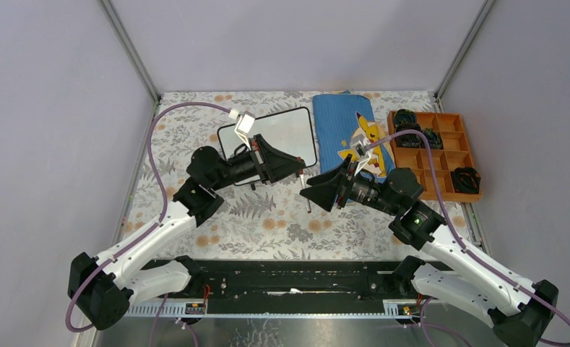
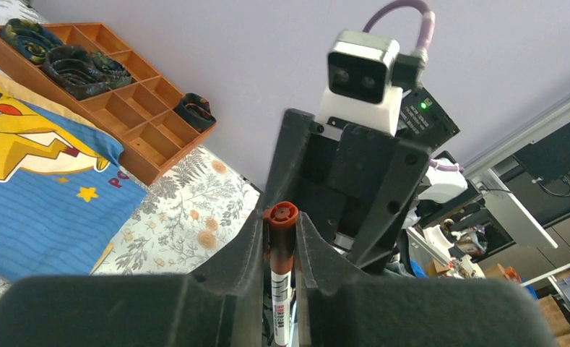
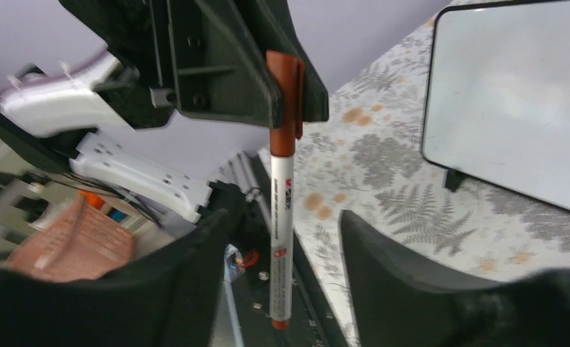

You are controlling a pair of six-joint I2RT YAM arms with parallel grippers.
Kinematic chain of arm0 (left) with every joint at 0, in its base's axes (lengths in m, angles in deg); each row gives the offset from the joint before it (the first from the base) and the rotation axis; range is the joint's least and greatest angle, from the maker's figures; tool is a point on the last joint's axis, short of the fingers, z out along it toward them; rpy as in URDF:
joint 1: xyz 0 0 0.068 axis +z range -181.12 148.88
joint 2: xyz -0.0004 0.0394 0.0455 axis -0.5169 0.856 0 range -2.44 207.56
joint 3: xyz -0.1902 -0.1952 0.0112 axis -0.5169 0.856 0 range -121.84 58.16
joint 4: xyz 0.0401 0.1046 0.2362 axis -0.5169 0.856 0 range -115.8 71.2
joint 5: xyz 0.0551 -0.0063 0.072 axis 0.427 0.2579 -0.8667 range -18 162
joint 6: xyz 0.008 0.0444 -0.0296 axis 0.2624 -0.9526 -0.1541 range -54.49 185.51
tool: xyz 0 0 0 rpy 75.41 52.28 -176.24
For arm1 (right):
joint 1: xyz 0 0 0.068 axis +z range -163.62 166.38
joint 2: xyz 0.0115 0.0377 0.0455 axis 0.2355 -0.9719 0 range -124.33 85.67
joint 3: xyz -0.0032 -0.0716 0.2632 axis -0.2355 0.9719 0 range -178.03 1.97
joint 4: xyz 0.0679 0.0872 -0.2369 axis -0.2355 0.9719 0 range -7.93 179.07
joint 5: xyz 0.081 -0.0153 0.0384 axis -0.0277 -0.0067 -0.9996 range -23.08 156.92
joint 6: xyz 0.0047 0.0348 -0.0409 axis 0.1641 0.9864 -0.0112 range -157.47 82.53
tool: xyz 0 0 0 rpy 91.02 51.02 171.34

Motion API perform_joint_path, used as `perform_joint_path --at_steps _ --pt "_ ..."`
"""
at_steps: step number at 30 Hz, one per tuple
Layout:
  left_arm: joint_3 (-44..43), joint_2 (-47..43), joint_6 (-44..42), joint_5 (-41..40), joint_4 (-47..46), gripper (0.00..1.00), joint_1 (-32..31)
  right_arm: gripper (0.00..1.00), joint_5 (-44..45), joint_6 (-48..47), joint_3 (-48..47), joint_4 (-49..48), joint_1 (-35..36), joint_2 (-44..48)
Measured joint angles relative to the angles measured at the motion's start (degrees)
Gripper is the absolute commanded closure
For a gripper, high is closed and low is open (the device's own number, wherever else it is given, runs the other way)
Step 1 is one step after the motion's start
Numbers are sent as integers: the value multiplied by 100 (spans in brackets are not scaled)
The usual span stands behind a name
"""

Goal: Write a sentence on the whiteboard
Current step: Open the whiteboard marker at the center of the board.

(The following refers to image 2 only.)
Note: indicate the rolled dark tie lower right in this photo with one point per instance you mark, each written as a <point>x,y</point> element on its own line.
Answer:
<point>196,111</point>

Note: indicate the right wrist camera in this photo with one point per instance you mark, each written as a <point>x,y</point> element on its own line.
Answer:
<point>359,88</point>

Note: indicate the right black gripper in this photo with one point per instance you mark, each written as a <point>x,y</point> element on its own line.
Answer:
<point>359,182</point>

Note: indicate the rolled dark tie top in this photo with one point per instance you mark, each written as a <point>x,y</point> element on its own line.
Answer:
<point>30,39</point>

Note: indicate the rolled dark tie small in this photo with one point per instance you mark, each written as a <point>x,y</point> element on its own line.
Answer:
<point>115,73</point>

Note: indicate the blue Pikachu cloth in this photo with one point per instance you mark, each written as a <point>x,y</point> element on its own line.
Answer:
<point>63,194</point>

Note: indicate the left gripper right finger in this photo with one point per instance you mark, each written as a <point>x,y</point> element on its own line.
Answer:
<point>340,305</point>

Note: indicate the red-capped whiteboard marker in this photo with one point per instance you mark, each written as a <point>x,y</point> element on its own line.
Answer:
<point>279,223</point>

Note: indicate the rolled dark tie middle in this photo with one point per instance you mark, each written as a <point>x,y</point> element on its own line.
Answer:
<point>71,68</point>

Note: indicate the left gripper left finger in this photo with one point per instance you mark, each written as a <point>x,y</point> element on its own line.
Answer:
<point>217,304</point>

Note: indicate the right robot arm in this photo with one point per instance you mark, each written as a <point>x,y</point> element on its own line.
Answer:
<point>423,120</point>

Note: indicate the orange wooden compartment tray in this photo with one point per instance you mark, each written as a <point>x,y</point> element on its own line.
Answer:
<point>140,116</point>

